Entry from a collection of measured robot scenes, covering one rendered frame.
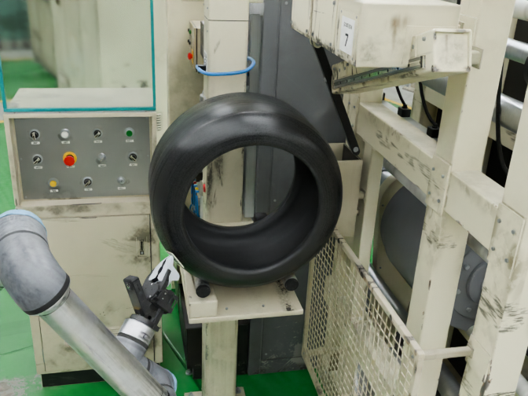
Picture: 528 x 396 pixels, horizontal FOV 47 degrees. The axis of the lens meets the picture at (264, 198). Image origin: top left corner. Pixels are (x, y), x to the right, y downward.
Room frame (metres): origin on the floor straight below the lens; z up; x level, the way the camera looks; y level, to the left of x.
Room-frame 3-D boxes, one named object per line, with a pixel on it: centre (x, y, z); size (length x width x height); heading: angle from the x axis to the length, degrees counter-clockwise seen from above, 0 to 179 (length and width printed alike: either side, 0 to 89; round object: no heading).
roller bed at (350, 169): (2.09, -0.25, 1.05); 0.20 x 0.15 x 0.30; 13
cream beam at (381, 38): (1.73, -0.24, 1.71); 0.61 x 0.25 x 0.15; 13
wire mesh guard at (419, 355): (1.64, -0.30, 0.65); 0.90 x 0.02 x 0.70; 13
